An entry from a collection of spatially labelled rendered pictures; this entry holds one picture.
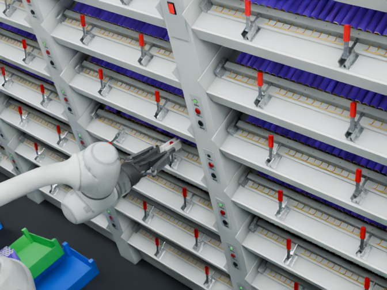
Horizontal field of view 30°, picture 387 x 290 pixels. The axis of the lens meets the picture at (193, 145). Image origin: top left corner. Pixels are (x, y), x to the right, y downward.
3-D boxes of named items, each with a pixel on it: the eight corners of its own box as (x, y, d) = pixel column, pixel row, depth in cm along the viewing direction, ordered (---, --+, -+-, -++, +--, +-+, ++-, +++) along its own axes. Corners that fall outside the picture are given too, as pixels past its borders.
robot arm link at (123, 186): (120, 205, 213) (135, 195, 216) (115, 180, 208) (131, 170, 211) (101, 194, 218) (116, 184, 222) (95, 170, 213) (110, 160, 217)
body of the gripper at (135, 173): (115, 183, 221) (137, 168, 226) (133, 193, 215) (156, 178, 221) (111, 163, 217) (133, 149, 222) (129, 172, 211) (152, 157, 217)
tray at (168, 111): (201, 145, 213) (180, 121, 202) (75, 91, 251) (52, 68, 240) (238, 91, 217) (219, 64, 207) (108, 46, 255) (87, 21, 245)
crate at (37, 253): (-3, 269, 318) (-12, 255, 315) (33, 240, 328) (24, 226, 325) (27, 284, 295) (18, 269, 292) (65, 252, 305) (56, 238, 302)
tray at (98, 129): (213, 194, 225) (200, 180, 218) (91, 135, 263) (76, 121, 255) (247, 142, 229) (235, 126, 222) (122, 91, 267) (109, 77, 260)
